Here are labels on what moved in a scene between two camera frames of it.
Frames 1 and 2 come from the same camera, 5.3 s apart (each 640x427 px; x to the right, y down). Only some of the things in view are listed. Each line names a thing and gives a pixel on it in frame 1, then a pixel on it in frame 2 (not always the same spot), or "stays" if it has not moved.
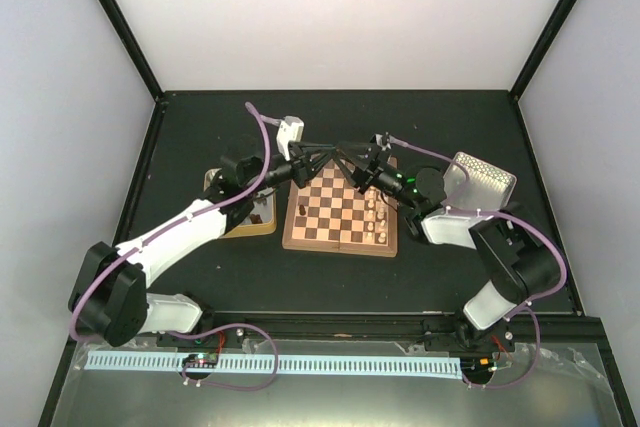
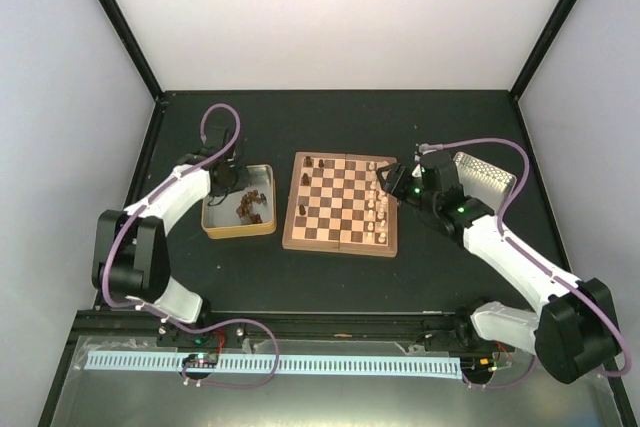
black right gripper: x=362 y=175 → x=395 y=182
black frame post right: x=558 y=17 stays
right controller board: x=478 y=366 stays
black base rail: x=404 y=328 stays
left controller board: x=202 y=360 stays
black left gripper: x=303 y=166 → x=244 y=181
